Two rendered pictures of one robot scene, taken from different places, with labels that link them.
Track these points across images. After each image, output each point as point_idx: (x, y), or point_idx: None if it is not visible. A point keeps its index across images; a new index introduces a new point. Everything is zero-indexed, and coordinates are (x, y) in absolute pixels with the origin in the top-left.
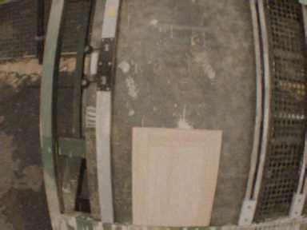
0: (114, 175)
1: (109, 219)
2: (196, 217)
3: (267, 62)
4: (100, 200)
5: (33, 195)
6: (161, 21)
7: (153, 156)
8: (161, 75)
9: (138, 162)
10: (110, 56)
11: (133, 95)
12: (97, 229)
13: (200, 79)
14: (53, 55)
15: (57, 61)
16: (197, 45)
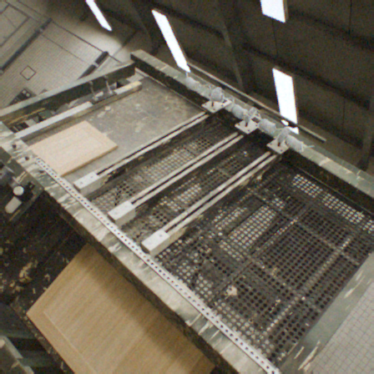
0: (53, 129)
1: (20, 135)
2: (59, 166)
3: (174, 134)
4: (30, 127)
5: None
6: (141, 106)
7: (78, 132)
8: (117, 118)
9: (70, 129)
10: (108, 96)
11: (98, 116)
12: (5, 133)
13: (130, 128)
14: (88, 80)
15: (85, 89)
16: (144, 120)
